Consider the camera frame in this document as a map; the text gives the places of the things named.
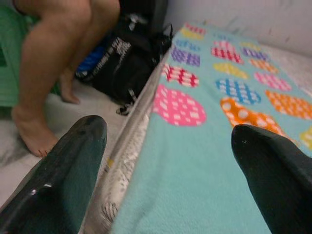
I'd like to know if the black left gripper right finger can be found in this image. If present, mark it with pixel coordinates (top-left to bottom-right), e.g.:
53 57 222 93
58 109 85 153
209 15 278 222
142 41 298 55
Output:
231 124 312 234

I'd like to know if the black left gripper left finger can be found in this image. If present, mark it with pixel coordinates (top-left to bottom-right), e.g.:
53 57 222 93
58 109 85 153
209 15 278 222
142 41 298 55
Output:
0 115 108 234

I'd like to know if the grey quilted mattress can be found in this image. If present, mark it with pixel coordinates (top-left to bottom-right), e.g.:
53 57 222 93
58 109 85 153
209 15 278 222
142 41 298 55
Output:
80 20 312 234

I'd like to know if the teal blanket with colourful shapes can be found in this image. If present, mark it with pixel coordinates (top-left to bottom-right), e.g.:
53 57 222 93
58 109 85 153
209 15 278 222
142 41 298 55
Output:
111 21 312 234

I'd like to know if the person's bare leg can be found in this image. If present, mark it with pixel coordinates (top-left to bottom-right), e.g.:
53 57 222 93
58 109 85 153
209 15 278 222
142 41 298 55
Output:
58 0 121 105
11 0 93 158

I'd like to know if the green plastic stool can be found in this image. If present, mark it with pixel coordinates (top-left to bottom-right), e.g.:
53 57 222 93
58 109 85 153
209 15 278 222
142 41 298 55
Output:
0 6 59 108

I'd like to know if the black bag with white print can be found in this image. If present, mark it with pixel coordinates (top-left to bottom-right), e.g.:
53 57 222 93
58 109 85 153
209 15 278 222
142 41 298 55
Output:
80 0 174 117

